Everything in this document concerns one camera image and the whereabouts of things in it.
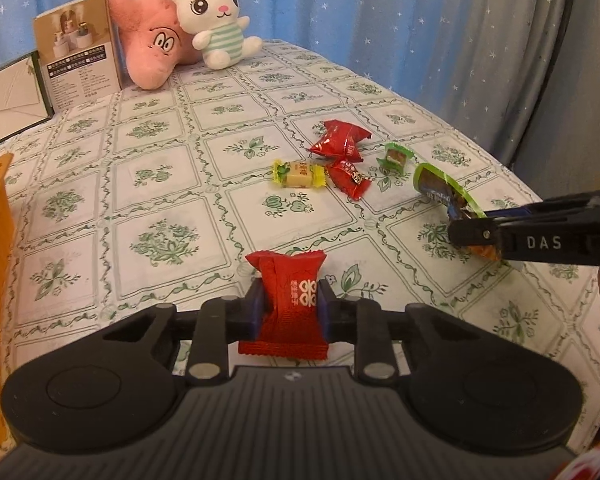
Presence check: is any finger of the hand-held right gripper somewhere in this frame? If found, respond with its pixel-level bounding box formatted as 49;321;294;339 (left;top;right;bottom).
447;219;502;261
482;189;600;224

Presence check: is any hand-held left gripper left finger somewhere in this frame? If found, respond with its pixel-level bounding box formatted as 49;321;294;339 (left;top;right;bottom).
85;277;266;386

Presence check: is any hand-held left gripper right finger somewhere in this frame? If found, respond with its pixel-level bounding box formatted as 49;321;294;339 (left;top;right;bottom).
317;280;486;386

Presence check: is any large matte red packet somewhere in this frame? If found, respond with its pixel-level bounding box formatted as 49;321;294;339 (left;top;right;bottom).
239;249;329;360

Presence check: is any long green snack packet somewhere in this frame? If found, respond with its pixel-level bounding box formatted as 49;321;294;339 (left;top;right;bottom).
412;162;501;261

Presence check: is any small red figure candy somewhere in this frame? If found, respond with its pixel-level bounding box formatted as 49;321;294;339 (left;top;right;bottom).
326;160;372;202

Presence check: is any shiny red snack packet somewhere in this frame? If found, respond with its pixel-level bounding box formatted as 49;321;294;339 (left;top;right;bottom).
309;120;373;162

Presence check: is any small green wrapped candy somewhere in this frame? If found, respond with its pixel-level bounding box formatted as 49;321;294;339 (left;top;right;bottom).
377;142;412;177

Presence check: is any green floral tablecloth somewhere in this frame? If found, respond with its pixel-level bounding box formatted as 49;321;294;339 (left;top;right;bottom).
0;39;600;456

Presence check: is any yellow wrapped candy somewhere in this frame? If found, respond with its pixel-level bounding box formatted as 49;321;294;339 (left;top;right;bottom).
272;159;327;189

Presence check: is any blue star curtain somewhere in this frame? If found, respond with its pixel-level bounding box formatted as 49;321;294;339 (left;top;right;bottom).
0;0;600;196

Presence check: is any pink star plush toy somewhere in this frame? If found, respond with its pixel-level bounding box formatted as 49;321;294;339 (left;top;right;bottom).
107;0;201;92

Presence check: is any white bunny plush toy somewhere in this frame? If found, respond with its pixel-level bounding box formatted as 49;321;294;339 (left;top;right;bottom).
162;0;263;70

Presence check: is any brown product box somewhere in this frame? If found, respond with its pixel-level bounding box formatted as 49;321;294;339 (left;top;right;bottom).
34;0;127;113

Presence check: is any white cardboard box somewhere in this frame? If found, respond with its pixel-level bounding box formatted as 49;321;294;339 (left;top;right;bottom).
0;52;52;153

